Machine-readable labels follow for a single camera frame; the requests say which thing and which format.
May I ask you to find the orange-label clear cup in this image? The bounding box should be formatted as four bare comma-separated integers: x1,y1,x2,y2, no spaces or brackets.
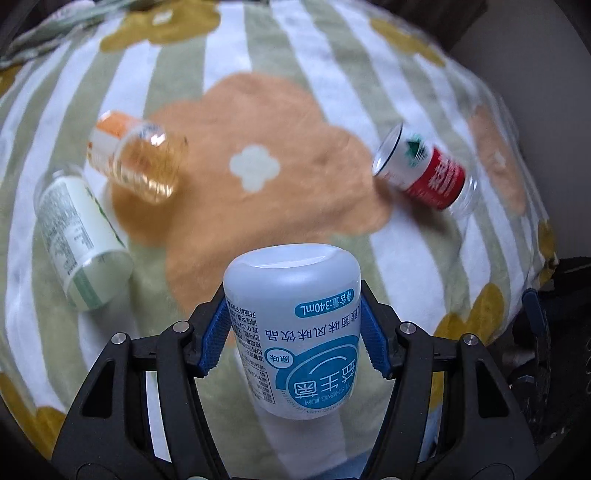
87,110,188,204

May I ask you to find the white blue-label cup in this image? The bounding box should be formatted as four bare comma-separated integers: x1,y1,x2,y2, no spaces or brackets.
223,243,361,420

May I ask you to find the red-label clear cup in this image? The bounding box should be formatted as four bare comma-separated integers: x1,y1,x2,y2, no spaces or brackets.
372,123,478,217

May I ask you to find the green-label white cup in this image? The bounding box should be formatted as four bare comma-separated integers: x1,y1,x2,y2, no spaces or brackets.
34,164,133,311

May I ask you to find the flower striped blanket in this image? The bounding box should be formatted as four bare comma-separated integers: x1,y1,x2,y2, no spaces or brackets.
1,1,556,457

